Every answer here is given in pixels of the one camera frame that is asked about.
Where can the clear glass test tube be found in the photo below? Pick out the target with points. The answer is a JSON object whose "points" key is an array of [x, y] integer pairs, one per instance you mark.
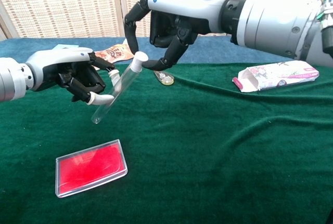
{"points": [[117, 91]]}

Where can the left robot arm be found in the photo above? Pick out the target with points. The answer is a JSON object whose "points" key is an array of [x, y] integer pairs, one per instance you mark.
{"points": [[13, 78]]}

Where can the blue carpet table cover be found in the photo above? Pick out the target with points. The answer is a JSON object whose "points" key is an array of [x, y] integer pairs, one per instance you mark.
{"points": [[15, 47]]}

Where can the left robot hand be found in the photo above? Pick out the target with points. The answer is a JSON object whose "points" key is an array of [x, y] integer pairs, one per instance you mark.
{"points": [[57, 60]]}

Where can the floral white pink carton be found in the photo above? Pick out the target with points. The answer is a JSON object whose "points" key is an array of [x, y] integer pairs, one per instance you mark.
{"points": [[281, 74]]}

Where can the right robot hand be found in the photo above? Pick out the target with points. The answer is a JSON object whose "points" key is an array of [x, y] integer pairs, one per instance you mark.
{"points": [[187, 0]]}

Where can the red clear plastic case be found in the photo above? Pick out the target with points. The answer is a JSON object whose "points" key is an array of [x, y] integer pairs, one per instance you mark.
{"points": [[88, 169]]}

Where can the small white cap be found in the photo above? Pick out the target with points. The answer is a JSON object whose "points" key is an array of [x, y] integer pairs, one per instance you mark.
{"points": [[139, 59]]}

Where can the clear teardrop plastic packet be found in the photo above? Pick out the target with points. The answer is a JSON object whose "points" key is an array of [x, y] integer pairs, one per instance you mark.
{"points": [[166, 79]]}

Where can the green velvet cloth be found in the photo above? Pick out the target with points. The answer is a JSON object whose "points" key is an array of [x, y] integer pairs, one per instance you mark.
{"points": [[182, 143]]}

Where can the light blue cardboard box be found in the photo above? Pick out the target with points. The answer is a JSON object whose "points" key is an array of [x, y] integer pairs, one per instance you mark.
{"points": [[66, 46]]}

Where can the orange spout pouch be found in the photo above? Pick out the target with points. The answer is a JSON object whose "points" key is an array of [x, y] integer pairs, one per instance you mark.
{"points": [[117, 53]]}

